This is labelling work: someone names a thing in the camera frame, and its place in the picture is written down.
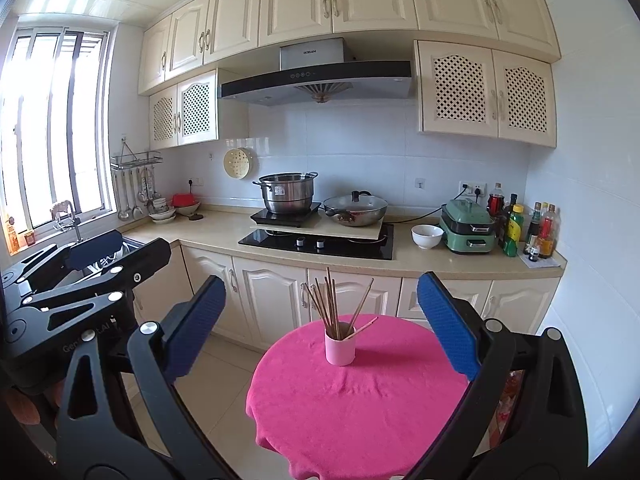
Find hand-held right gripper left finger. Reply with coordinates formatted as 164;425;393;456
55;275;228;480

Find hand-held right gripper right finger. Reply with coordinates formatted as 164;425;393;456
409;271;588;480

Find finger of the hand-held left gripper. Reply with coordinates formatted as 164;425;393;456
2;230;123;293
22;237;172;311

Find pink cup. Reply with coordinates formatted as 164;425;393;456
325;325;357;367

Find bunch of wooden chopsticks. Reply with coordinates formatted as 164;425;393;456
301;267;379;342

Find metal faucet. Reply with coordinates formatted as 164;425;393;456
50;201;83;247

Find stack of white bowls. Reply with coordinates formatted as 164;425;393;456
148;197;177;224

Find bowl with red lid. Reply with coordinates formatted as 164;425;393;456
171;192;202;217

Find beige kitchen countertop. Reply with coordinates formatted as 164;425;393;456
117;207;568;281

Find amber bottle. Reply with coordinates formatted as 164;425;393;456
5;212;21;254

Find white bowl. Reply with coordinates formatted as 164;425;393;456
411;224;445;250

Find green electric multicooker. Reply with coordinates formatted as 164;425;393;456
440;198;497;254

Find metal hanging utensil rack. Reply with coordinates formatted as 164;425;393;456
110;140;163;171

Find colourful packaging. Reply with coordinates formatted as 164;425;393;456
492;370;526;453

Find yellow green bottle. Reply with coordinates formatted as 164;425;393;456
503;204;525;257

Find white paper sheet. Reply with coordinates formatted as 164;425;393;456
517;255;562;269

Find dark green oil bottle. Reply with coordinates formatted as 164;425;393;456
500;193;518;251

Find pink tablecloth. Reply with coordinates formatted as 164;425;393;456
245;314;501;480

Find black induction cooker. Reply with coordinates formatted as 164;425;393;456
250;202;322;227

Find black glass gas hob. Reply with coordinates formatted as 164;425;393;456
237;222;395;261

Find dark sauce bottle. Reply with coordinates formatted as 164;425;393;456
524;202;542;256

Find dark bottle with red label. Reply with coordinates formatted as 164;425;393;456
487;182;506;223

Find cream perforated steamer plate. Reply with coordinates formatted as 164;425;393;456
223;147;257;180

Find red orange sauce bottle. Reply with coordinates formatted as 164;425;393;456
539;204;559;259

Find beige board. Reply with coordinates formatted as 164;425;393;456
250;217;386;242

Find barred window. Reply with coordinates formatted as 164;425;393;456
0;27;118;243

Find cream lattice door cabinet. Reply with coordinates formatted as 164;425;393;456
414;40;558;148
148;70;220;151

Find wok with glass lid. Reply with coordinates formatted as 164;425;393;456
322;191;389;227

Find stainless steel stockpot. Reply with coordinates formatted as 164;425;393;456
252;172;319;214

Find steel range hood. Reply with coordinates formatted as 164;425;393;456
217;37;413;107

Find black power cord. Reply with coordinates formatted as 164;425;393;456
385;187;471;224

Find cream upper wall cabinets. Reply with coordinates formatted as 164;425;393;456
137;0;561;96

